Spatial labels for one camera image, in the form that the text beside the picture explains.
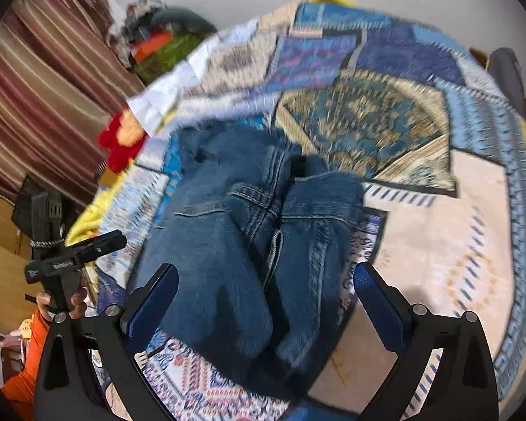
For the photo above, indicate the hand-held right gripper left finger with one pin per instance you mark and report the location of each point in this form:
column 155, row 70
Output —
column 153, row 305

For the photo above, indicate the striped brown curtain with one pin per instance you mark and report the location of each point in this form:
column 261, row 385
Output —
column 48, row 96

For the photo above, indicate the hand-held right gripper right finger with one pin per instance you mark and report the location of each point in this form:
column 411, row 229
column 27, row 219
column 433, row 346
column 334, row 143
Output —
column 379, row 311

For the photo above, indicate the grey fluffy cloth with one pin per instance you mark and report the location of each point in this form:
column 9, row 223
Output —
column 136, row 17

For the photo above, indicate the red yellow plush toy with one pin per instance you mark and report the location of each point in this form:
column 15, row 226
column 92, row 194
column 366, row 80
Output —
column 122, row 138

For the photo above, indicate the orange cloth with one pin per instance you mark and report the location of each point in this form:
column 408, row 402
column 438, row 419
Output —
column 151, row 44

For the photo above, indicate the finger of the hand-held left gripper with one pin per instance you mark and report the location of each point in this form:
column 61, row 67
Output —
column 92, row 245

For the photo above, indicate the patchwork printed blanket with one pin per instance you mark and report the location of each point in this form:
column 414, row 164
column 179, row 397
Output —
column 421, row 140

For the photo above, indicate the blue denim jacket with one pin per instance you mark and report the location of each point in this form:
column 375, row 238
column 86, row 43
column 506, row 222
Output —
column 245, row 237

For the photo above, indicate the person's left hand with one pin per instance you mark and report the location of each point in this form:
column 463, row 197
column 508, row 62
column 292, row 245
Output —
column 76, row 300

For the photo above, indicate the white cloth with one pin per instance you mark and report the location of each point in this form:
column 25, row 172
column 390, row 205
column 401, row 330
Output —
column 166, row 92

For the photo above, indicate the dark grey chair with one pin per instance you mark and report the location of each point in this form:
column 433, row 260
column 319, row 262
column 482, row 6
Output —
column 506, row 76

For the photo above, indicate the light wooden furniture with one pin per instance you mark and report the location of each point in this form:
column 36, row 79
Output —
column 4, row 272

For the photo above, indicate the pile of clothes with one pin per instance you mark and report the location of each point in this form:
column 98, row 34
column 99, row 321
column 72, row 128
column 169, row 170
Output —
column 168, row 48

